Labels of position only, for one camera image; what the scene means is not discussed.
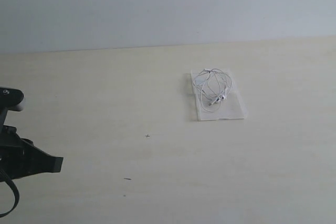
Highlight clear plastic storage case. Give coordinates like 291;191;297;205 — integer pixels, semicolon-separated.
190;69;248;121

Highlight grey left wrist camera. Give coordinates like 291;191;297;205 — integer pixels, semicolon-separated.
1;87;25;129

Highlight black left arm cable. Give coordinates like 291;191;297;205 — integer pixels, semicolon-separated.
0;167;20;217

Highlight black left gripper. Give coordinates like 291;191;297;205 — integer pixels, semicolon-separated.
1;125;64;179

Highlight white wired earphones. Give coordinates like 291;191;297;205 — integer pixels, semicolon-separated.
192;68;234;113

